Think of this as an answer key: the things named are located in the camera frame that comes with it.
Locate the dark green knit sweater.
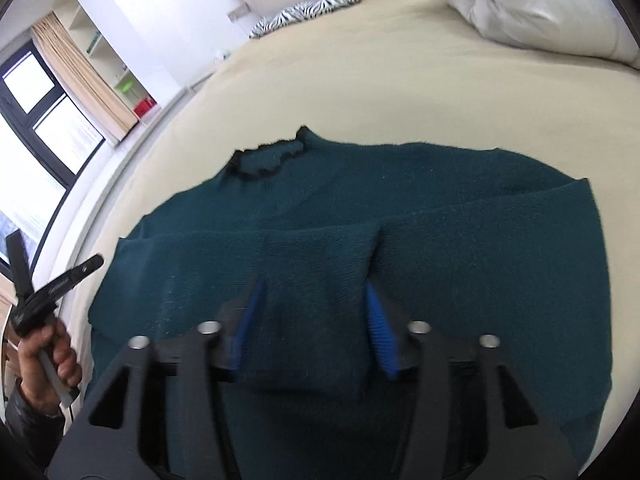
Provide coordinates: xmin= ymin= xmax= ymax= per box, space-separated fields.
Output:
xmin=89 ymin=128 xmax=612 ymax=479

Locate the black jacket sleeve forearm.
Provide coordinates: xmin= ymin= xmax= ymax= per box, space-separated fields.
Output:
xmin=6 ymin=379 xmax=65 ymax=474

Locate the person's left hand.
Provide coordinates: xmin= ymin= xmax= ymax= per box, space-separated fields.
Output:
xmin=16 ymin=317 xmax=83 ymax=415

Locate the black framed window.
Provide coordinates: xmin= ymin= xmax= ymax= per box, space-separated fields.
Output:
xmin=1 ymin=41 xmax=104 ymax=266

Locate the beige curtain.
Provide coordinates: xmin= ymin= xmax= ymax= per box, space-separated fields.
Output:
xmin=30 ymin=12 xmax=139 ymax=145

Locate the red box on shelf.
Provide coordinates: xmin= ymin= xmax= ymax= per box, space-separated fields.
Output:
xmin=134 ymin=96 xmax=156 ymax=118

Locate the beige bed sheet mattress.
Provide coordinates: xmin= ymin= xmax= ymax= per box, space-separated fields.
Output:
xmin=80 ymin=0 xmax=639 ymax=453

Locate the zebra print pillow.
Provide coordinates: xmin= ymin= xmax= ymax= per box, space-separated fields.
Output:
xmin=250 ymin=0 xmax=362 ymax=39

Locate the white duvet pile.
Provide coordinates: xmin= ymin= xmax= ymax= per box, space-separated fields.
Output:
xmin=445 ymin=0 xmax=639 ymax=68

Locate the white wall shelf unit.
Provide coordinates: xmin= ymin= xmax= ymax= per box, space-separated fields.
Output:
xmin=53 ymin=0 xmax=154 ymax=119

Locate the wall socket plate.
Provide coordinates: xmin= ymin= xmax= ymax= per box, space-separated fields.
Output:
xmin=227 ymin=4 xmax=252 ymax=23

